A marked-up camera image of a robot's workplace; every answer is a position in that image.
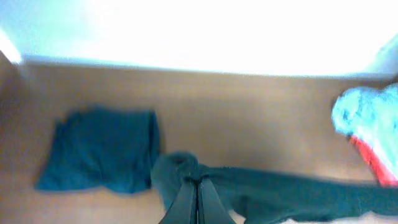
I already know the black t-shirt with white logo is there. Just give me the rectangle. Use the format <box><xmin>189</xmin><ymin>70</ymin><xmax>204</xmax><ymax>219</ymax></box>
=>
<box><xmin>151</xmin><ymin>152</ymin><xmax>397</xmax><ymax>223</ymax></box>

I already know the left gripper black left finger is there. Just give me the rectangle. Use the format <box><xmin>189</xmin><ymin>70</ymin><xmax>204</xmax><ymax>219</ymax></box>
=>
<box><xmin>159</xmin><ymin>181</ymin><xmax>198</xmax><ymax>224</ymax></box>

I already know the red garment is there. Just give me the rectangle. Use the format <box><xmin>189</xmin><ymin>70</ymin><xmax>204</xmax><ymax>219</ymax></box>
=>
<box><xmin>349</xmin><ymin>135</ymin><xmax>397</xmax><ymax>187</ymax></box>

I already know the folded navy blue garment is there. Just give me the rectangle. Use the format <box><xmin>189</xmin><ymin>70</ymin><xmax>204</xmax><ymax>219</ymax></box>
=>
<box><xmin>35</xmin><ymin>108</ymin><xmax>160</xmax><ymax>194</ymax></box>

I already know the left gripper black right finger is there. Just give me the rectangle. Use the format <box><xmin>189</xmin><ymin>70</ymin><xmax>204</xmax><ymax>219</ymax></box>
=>
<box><xmin>198</xmin><ymin>179</ymin><xmax>236</xmax><ymax>224</ymax></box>

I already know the grey t-shirt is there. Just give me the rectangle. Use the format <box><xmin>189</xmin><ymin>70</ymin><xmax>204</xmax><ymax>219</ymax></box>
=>
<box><xmin>331</xmin><ymin>34</ymin><xmax>398</xmax><ymax>180</ymax></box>

